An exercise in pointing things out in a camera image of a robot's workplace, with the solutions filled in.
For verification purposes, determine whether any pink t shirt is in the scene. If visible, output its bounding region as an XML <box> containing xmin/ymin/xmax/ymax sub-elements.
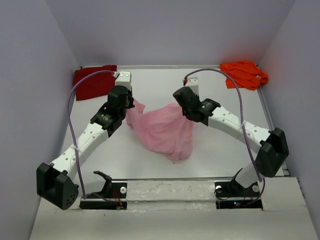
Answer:
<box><xmin>125</xmin><ymin>99</ymin><xmax>194</xmax><ymax>161</ymax></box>

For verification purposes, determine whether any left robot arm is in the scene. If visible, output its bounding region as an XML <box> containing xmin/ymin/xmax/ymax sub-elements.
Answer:
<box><xmin>36</xmin><ymin>83</ymin><xmax>134</xmax><ymax>210</ymax></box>

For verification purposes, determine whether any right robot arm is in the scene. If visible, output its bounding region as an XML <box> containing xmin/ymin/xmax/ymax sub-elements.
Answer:
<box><xmin>173</xmin><ymin>86</ymin><xmax>289</xmax><ymax>196</ymax></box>

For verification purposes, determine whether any dark red folded t shirt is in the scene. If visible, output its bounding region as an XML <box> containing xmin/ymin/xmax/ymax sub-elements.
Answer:
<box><xmin>73</xmin><ymin>65</ymin><xmax>118</xmax><ymax>101</ymax></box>

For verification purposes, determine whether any orange t shirt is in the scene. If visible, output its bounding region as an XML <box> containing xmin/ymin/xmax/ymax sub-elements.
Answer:
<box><xmin>219</xmin><ymin>61</ymin><xmax>269</xmax><ymax>91</ymax></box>

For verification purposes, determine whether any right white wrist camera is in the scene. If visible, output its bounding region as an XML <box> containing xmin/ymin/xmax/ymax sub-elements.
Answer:
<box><xmin>183</xmin><ymin>77</ymin><xmax>199</xmax><ymax>95</ymax></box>

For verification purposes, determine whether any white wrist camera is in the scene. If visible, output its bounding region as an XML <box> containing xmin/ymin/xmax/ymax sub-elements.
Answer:
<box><xmin>183</xmin><ymin>77</ymin><xmax>199</xmax><ymax>95</ymax></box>
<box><xmin>115</xmin><ymin>71</ymin><xmax>132</xmax><ymax>91</ymax></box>

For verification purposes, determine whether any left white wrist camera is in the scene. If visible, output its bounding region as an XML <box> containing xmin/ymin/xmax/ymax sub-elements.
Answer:
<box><xmin>115</xmin><ymin>71</ymin><xmax>132</xmax><ymax>91</ymax></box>

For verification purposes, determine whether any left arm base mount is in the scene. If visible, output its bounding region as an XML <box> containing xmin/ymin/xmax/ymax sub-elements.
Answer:
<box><xmin>79</xmin><ymin>170</ymin><xmax>128</xmax><ymax>210</ymax></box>

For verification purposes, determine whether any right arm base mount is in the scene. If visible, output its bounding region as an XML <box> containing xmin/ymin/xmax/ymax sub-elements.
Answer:
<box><xmin>213</xmin><ymin>177</ymin><xmax>263</xmax><ymax>210</ymax></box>

